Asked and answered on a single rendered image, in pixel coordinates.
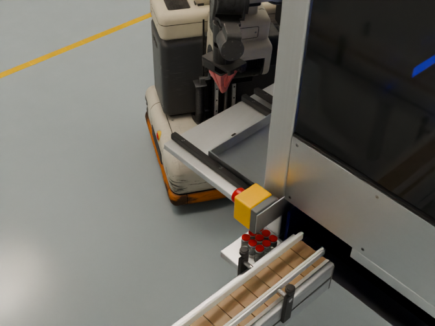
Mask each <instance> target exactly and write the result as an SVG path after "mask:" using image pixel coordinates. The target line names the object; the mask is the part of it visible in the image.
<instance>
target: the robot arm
mask: <svg viewBox="0 0 435 326"><path fill-rule="evenodd" d="M249 4H250V0H211V4H210V16H211V18H212V20H213V51H211V52H209V53H206V54H204V55H202V61H203V66H204V67H206V68H207V69H209V73H210V74H211V76H212V77H213V79H214V81H215V82H216V84H217V86H218V88H219V90H220V91H221V93H224V92H226V91H227V89H228V87H229V85H230V82H231V80H232V79H233V77H234V76H235V75H236V73H237V72H240V73H242V72H244V71H245V69H246V66H247V62H246V61H244V60H242V59H240V57H241V56H242V55H243V53H244V46H243V43H242V41H241V38H242V35H241V30H240V26H241V22H240V21H244V20H245V14H248V11H249Z"/></svg>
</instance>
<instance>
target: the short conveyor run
mask: <svg viewBox="0 0 435 326"><path fill-rule="evenodd" d="M303 234H304V233H303V232H299V233H297V234H296V235H295V234H293V235H291V236H290V237H288V238H287V239H286V240H285V241H283V242H282V243H280V244H279V245H278V246H277V247H275V248H274V249H272V250H271V251H270V252H269V253H267V254H266V255H264V256H263V257H262V258H261V259H259V260H258V261H257V262H255V263H254V264H253V265H252V264H250V263H249V249H248V248H247V247H246V246H242V247H241V248H240V252H239V254H240V256H241V257H239V258H238V276H236V277H235V278H234V279H233V280H231V281H230V282H228V283H227V284H226V285H225V286H224V287H222V288H221V289H219V290H218V291H217V292H215V293H214V294H213V295H211V296H210V297H209V298H207V299H206V300H204V302H202V303H201V304H199V305H198V306H197V307H196V308H194V309H193V310H191V311H190V312H189V313H188V314H186V315H185V316H183V317H182V318H181V319H180V320H178V321H177V322H175V323H174V324H173V325H171V326H285V325H286V324H287V323H289V322H290V321H291V320H292V319H293V318H294V317H295V316H297V315H298V314H299V313H300V312H302V311H303V310H304V309H305V308H306V307H307V306H308V305H309V304H311V303H312V302H313V301H314V300H316V299H317V298H318V297H319V296H320V295H321V294H322V293H323V292H325V291H326V290H327V289H328V288H329V286H330V283H331V279H332V275H333V270H334V267H335V266H334V264H333V263H332V262H331V261H329V260H328V259H326V258H324V257H323V255H324V254H325V249H324V248H323V247H322V248H320V249H319V250H317V251H315V250H314V249H312V248H311V247H310V246H308V245H307V244H305V243H304V242H303V241H301V240H302V239H303Z"/></svg>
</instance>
